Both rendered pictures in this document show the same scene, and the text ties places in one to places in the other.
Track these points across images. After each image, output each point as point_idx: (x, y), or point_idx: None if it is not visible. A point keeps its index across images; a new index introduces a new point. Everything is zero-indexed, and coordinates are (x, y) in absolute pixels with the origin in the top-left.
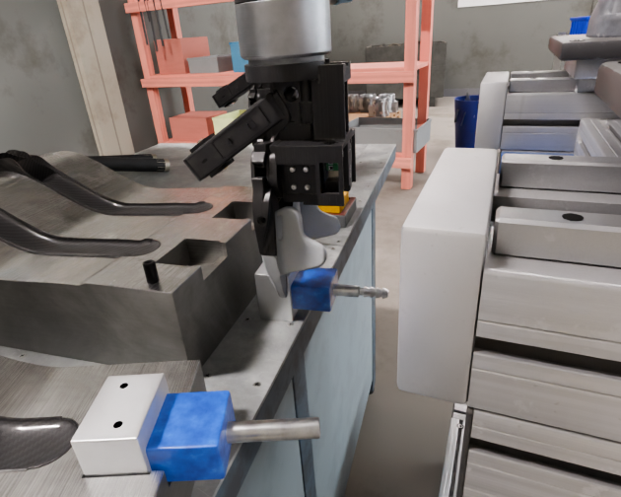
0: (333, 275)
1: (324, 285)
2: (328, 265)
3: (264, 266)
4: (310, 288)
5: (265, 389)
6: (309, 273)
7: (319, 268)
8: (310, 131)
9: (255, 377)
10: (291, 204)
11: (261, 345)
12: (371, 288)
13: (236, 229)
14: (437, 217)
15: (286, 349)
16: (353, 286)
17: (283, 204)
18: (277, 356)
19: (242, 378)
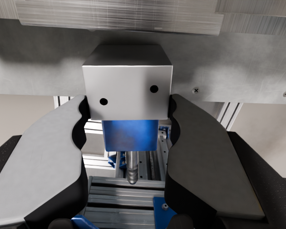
0: (137, 150)
1: (111, 146)
2: (235, 97)
3: (46, 114)
4: (102, 132)
5: None
6: (137, 124)
7: (153, 133)
8: None
9: (0, 77)
10: (168, 203)
11: (48, 65)
12: (131, 174)
13: (127, 19)
14: None
15: (54, 93)
16: (130, 162)
17: (170, 188)
18: (40, 88)
19: None
